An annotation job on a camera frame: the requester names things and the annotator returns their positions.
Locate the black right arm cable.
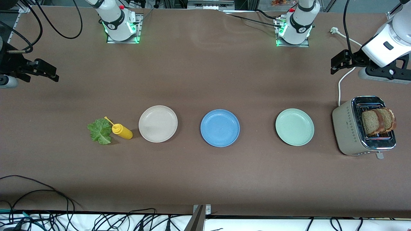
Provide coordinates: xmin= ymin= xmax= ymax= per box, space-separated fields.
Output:
xmin=33 ymin=0 xmax=83 ymax=40

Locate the light green round plate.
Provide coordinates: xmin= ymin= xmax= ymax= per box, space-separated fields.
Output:
xmin=275 ymin=108 xmax=315 ymax=146

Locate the yellow squeeze bottle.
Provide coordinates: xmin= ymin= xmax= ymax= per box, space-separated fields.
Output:
xmin=104 ymin=116 xmax=133 ymax=140

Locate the beige chrome toaster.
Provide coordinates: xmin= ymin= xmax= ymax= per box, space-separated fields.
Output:
xmin=332 ymin=96 xmax=397 ymax=160

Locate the aluminium side rail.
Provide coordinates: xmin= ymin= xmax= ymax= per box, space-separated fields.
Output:
xmin=6 ymin=5 xmax=30 ymax=45

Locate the blue round plate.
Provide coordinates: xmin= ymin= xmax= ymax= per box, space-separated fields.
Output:
xmin=200 ymin=109 xmax=240 ymax=148

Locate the brown bread slice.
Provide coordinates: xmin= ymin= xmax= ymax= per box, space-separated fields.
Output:
xmin=377 ymin=107 xmax=397 ymax=132
xmin=362 ymin=109 xmax=384 ymax=137

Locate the white toaster power cable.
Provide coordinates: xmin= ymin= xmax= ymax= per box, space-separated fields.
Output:
xmin=330 ymin=27 xmax=363 ymax=107

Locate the black cable on table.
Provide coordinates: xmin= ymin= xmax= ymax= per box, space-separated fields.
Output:
xmin=222 ymin=9 xmax=283 ymax=29

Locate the green lettuce leaf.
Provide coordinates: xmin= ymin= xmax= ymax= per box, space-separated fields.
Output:
xmin=87 ymin=118 xmax=113 ymax=145

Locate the thin black looped cable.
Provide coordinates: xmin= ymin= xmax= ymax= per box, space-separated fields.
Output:
xmin=0 ymin=175 xmax=81 ymax=212

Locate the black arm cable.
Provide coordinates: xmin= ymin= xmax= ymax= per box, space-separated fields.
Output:
xmin=342 ymin=0 xmax=355 ymax=55
xmin=33 ymin=0 xmax=83 ymax=40

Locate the aluminium bracket profile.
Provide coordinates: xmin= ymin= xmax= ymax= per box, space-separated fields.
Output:
xmin=185 ymin=204 xmax=212 ymax=231

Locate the aluminium frame post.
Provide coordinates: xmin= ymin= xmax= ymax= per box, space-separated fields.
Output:
xmin=387 ymin=0 xmax=406 ymax=21

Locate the white round plate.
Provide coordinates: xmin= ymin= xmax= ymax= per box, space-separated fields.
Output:
xmin=138 ymin=105 xmax=178 ymax=143

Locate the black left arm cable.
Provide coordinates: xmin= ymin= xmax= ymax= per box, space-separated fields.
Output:
xmin=342 ymin=0 xmax=355 ymax=55

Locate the black cable bundle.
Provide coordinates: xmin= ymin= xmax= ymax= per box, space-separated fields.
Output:
xmin=0 ymin=207 xmax=180 ymax=231

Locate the silver metal frame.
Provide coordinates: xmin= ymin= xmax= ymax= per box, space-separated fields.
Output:
xmin=187 ymin=0 xmax=235 ymax=10

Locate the black hanging cable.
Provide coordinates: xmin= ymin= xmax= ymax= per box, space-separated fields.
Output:
xmin=0 ymin=0 xmax=44 ymax=54

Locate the white side table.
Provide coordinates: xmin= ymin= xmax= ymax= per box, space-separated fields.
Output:
xmin=0 ymin=212 xmax=411 ymax=231

